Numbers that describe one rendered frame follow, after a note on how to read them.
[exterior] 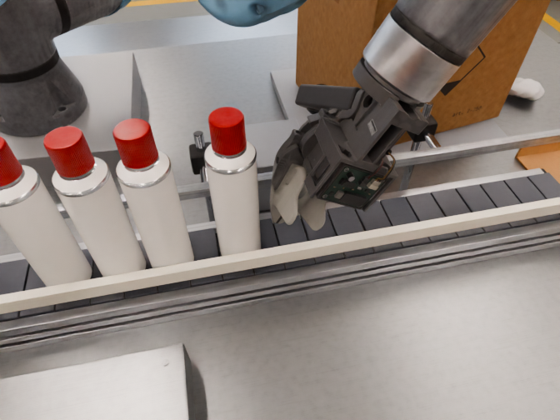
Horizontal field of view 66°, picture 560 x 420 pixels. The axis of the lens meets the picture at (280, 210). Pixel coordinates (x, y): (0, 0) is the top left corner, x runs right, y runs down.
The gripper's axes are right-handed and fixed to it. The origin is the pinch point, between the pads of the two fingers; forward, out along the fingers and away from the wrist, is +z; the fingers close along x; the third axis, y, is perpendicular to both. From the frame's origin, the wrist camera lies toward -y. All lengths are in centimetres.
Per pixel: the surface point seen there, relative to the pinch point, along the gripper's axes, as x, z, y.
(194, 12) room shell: 47, 81, -277
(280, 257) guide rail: 0.5, 2.9, 5.0
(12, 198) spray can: -26.9, 3.2, 2.9
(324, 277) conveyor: 7.6, 4.3, 5.8
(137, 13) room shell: 13, 101, -282
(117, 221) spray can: -17.6, 4.3, 2.4
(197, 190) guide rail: -9.3, 2.3, -2.7
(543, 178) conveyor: 37.5, -15.3, -2.4
